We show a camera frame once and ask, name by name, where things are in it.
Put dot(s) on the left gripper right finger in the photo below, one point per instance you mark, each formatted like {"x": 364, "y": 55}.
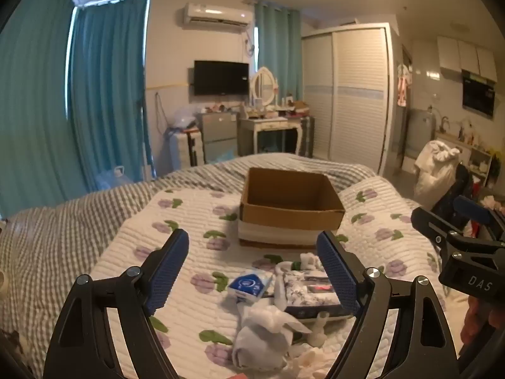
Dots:
{"x": 422, "y": 345}

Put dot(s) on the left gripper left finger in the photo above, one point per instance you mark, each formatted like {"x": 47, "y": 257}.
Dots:
{"x": 82, "y": 345}

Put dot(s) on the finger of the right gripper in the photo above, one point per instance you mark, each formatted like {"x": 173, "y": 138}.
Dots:
{"x": 451, "y": 241}
{"x": 473, "y": 207}

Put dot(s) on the floral black white tissue pack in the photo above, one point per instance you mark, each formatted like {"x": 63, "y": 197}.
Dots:
{"x": 303, "y": 293}

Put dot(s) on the white plush cloth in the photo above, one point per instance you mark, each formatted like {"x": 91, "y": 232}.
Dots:
{"x": 264, "y": 337}

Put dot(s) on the blue tissue pack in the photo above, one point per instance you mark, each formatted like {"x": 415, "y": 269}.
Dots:
{"x": 250, "y": 286}

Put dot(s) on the white clothes pile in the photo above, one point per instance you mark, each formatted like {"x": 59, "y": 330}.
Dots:
{"x": 435, "y": 169}

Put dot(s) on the white floral quilt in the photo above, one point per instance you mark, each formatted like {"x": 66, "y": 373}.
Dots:
{"x": 199, "y": 324}

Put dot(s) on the white washing machine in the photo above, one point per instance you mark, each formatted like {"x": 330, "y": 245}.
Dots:
{"x": 420, "y": 131}

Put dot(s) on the grey checked bed cover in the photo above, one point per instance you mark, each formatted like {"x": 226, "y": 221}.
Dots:
{"x": 44, "y": 249}

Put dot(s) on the open cardboard box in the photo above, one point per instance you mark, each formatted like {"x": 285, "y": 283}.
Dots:
{"x": 287, "y": 209}

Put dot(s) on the white sliding wardrobe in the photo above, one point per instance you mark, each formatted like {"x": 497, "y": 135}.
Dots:
{"x": 349, "y": 76}

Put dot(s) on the large water bottle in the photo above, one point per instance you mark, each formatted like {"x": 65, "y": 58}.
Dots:
{"x": 115, "y": 177}

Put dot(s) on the white dressing table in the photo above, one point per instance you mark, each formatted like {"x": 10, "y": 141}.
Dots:
{"x": 256, "y": 126}

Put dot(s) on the white drawer cabinet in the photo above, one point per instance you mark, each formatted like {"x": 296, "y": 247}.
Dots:
{"x": 186, "y": 149}

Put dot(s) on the oval vanity mirror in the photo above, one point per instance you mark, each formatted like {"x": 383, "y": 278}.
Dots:
{"x": 263, "y": 88}

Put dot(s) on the small grey fridge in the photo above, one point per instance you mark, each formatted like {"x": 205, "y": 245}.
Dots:
{"x": 219, "y": 135}

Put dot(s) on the teal curtain right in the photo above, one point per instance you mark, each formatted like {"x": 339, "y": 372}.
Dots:
{"x": 280, "y": 46}

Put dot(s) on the teal curtain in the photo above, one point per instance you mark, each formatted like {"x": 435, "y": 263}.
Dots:
{"x": 72, "y": 99}
{"x": 280, "y": 46}

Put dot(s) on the teal curtain left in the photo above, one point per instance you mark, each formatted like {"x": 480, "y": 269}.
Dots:
{"x": 72, "y": 99}

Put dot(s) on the white air conditioner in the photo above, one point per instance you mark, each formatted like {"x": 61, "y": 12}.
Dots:
{"x": 216, "y": 18}

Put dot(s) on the white plush ring toy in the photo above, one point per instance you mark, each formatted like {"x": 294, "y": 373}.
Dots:
{"x": 317, "y": 337}

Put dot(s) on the black wall television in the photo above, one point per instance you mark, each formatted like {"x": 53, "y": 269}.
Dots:
{"x": 216, "y": 78}

